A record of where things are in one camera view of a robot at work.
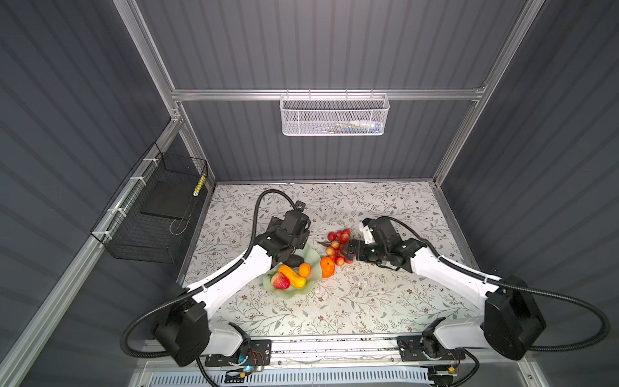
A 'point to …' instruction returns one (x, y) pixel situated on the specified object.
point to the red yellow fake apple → (280, 280)
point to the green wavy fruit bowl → (312, 258)
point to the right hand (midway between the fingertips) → (353, 253)
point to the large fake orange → (328, 267)
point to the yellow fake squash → (295, 279)
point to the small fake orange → (304, 270)
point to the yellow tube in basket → (199, 185)
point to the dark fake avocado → (293, 260)
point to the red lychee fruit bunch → (336, 240)
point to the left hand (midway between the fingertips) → (289, 226)
